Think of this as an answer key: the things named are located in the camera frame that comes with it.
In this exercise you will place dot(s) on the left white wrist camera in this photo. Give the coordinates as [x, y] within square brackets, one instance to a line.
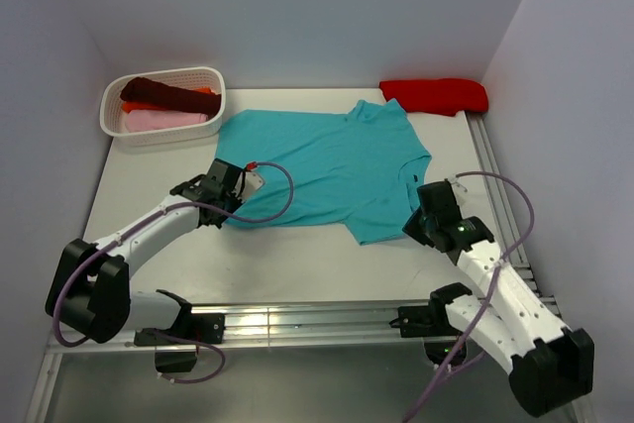
[250, 185]

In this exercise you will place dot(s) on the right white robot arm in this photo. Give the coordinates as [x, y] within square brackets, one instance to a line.
[548, 364]

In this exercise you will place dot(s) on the aluminium rail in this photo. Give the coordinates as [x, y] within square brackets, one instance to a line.
[498, 193]
[328, 362]

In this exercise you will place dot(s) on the aluminium right side rail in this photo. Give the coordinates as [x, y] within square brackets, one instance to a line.
[498, 193]

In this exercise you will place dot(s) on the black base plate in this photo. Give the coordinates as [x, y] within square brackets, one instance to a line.
[178, 349]
[421, 322]

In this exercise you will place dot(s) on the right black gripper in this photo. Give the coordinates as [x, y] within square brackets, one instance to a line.
[411, 228]

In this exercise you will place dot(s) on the white plastic basket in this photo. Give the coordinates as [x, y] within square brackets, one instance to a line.
[112, 121]

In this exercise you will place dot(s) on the orange rolled shirt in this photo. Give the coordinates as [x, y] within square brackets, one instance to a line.
[128, 107]

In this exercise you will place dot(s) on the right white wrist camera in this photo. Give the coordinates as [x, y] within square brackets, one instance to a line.
[458, 189]

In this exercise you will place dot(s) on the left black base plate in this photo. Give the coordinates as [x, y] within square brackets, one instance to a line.
[178, 349]

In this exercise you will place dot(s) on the red folded t shirt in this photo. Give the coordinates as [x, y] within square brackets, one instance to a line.
[442, 96]

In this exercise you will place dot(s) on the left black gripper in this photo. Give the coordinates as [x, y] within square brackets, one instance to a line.
[236, 199]

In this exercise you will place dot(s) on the dark red rolled shirt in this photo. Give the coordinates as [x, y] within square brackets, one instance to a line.
[170, 98]

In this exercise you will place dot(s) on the aluminium front rail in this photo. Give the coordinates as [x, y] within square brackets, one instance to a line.
[328, 362]

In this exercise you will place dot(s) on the teal t shirt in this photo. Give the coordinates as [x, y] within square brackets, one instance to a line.
[360, 168]

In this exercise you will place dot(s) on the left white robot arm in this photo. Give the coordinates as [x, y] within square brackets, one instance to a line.
[90, 297]

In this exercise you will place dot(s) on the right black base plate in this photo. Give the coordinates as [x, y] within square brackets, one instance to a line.
[421, 322]

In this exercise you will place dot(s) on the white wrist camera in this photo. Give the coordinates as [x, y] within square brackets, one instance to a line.
[250, 185]
[458, 189]

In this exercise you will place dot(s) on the pink rolled shirt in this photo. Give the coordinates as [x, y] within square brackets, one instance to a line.
[139, 121]

